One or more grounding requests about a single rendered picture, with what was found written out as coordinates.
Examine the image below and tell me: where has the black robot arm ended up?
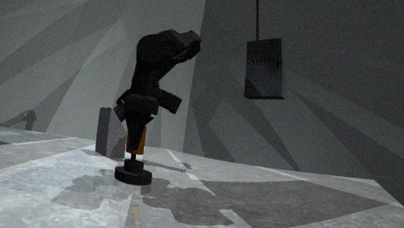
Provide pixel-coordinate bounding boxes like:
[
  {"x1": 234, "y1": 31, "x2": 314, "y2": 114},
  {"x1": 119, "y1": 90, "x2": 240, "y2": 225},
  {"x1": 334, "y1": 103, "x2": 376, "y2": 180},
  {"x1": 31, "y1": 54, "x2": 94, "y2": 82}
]
[{"x1": 113, "y1": 30, "x2": 202, "y2": 122}]

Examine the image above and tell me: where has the orange knob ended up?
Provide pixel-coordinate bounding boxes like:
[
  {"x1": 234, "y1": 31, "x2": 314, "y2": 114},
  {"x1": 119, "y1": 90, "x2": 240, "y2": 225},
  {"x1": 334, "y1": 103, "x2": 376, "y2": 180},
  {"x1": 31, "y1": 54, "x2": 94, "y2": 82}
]
[{"x1": 125, "y1": 126, "x2": 147, "y2": 155}]

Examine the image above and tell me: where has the black round pedestal with shaft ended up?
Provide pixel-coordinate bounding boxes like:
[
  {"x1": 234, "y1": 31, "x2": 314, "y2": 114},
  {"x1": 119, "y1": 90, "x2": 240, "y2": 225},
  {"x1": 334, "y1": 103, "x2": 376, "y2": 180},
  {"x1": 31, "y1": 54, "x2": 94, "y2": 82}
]
[{"x1": 115, "y1": 154, "x2": 152, "y2": 185}]

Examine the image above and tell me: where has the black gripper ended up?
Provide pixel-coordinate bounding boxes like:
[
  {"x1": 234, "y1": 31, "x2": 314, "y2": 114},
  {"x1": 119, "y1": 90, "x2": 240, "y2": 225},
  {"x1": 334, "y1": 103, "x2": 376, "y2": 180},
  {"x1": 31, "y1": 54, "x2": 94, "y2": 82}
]
[{"x1": 124, "y1": 72, "x2": 159, "y2": 150}]

